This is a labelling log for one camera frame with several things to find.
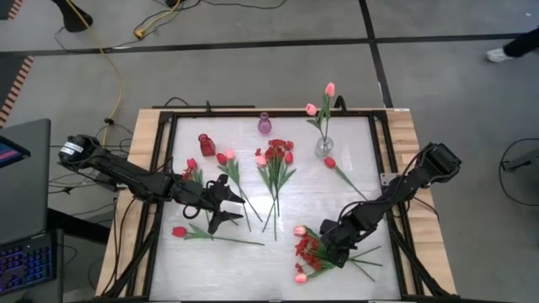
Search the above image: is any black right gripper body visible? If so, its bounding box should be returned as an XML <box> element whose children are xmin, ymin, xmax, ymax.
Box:
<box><xmin>319</xmin><ymin>217</ymin><xmax>359</xmax><ymax>253</ymax></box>

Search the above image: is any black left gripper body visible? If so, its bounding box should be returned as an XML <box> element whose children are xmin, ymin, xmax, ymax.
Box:
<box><xmin>184</xmin><ymin>183</ymin><xmax>222</xmax><ymax>211</ymax></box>

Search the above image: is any red artificial flower bunch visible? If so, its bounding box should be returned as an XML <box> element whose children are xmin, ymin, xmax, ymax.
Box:
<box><xmin>293</xmin><ymin>229</ymin><xmax>384</xmax><ymax>284</ymax></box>
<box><xmin>254</xmin><ymin>138</ymin><xmax>298</xmax><ymax>242</ymax></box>
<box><xmin>180</xmin><ymin>167</ymin><xmax>211</xmax><ymax>224</ymax></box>

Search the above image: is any red artificial tulip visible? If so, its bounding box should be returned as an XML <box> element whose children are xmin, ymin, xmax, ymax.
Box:
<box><xmin>323</xmin><ymin>156</ymin><xmax>369</xmax><ymax>201</ymax></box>
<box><xmin>186</xmin><ymin>157</ymin><xmax>205</xmax><ymax>186</ymax></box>
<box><xmin>275</xmin><ymin>151</ymin><xmax>296</xmax><ymax>218</ymax></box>
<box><xmin>216</xmin><ymin>152</ymin><xmax>263</xmax><ymax>223</ymax></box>

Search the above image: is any long green stem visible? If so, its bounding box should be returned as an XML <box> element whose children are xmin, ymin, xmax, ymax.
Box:
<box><xmin>171</xmin><ymin>222</ymin><xmax>265</xmax><ymax>247</ymax></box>

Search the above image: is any red glass vase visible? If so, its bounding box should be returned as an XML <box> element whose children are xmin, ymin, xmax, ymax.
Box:
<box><xmin>197</xmin><ymin>133</ymin><xmax>217</xmax><ymax>158</ymax></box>

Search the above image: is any purple glass vase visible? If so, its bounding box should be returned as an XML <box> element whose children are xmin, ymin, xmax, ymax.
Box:
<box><xmin>257</xmin><ymin>111</ymin><xmax>273</xmax><ymax>136</ymax></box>

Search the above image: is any clear glass vase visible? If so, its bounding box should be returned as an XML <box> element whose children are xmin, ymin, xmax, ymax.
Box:
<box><xmin>314</xmin><ymin>135</ymin><xmax>335</xmax><ymax>158</ymax></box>

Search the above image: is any grey laptop lid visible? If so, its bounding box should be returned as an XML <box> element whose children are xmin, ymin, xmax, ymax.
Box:
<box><xmin>0</xmin><ymin>119</ymin><xmax>52</xmax><ymax>246</ymax></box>

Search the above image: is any backlit laptop keyboard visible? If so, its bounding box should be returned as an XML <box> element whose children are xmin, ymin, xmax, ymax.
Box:
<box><xmin>0</xmin><ymin>232</ymin><xmax>58</xmax><ymax>295</ymax></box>

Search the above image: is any grey stand base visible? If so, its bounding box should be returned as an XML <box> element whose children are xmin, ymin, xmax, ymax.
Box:
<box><xmin>499</xmin><ymin>146</ymin><xmax>539</xmax><ymax>173</ymax></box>

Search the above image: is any orange striped floor mat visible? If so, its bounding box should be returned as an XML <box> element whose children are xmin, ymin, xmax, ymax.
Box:
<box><xmin>0</xmin><ymin>0</ymin><xmax>24</xmax><ymax>21</ymax></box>
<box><xmin>0</xmin><ymin>54</ymin><xmax>35</xmax><ymax>130</ymax></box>

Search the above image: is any black stand base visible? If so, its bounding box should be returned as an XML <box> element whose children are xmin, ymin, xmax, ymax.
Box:
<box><xmin>50</xmin><ymin>0</ymin><xmax>94</xmax><ymax>34</ymax></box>

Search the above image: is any person's foot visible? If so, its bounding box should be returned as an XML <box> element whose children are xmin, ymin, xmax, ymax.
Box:
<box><xmin>485</xmin><ymin>46</ymin><xmax>515</xmax><ymax>64</ymax></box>

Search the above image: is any person's leg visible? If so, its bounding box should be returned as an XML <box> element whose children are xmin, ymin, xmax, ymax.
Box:
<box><xmin>502</xmin><ymin>25</ymin><xmax>539</xmax><ymax>59</ymax></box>

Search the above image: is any black metal table frame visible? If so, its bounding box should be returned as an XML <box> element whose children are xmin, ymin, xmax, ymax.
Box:
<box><xmin>97</xmin><ymin>107</ymin><xmax>460</xmax><ymax>303</ymax></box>

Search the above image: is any yellow cable with plug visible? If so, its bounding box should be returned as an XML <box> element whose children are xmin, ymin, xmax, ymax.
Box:
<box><xmin>133</xmin><ymin>0</ymin><xmax>183</xmax><ymax>40</ymax></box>

